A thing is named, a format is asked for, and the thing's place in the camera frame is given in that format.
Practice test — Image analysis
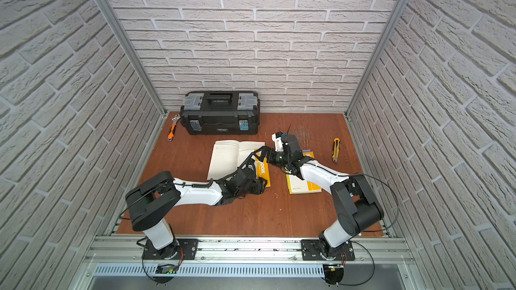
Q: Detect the yellow white cover notebook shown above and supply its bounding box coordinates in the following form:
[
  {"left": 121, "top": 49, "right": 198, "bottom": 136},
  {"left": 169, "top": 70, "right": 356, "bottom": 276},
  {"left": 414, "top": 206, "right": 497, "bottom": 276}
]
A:
[{"left": 286, "top": 171, "right": 322, "bottom": 195}]

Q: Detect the black plastic toolbox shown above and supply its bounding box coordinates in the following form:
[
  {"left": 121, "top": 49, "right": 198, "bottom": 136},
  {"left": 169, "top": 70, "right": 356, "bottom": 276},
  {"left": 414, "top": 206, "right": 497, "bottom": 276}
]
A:
[{"left": 180, "top": 91, "right": 260, "bottom": 135}]

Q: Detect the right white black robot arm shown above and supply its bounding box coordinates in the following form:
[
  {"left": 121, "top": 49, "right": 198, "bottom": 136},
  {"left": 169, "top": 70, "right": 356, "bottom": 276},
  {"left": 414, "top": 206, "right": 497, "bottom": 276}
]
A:
[{"left": 249, "top": 132, "right": 384, "bottom": 259}]

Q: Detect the yellow black utility knife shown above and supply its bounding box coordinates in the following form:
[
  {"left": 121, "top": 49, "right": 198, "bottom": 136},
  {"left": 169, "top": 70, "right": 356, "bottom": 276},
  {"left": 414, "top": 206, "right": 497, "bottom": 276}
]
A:
[{"left": 332, "top": 138, "right": 341, "bottom": 163}]

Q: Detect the large white lined notebook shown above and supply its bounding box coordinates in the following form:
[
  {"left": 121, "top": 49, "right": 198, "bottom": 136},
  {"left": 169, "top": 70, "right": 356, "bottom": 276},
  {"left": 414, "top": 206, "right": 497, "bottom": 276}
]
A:
[{"left": 207, "top": 140, "right": 265, "bottom": 180}]

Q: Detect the orange handled adjustable wrench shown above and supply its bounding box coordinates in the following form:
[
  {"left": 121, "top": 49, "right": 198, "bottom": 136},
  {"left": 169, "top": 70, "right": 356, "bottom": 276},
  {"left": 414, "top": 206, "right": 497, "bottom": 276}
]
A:
[{"left": 167, "top": 114, "right": 181, "bottom": 142}]

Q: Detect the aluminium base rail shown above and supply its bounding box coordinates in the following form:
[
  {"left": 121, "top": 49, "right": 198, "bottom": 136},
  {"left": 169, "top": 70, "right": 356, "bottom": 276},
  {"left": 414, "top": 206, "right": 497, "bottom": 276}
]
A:
[{"left": 70, "top": 234, "right": 423, "bottom": 289}]

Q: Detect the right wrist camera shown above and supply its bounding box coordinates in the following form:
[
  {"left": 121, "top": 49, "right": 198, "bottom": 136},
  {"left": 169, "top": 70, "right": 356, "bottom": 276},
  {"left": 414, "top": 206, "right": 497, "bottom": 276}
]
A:
[{"left": 271, "top": 132, "right": 286, "bottom": 153}]

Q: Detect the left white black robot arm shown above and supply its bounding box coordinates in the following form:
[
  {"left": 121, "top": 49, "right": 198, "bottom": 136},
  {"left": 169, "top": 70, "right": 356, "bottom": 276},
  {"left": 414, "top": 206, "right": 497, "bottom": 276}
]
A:
[{"left": 125, "top": 167, "right": 267, "bottom": 260}]

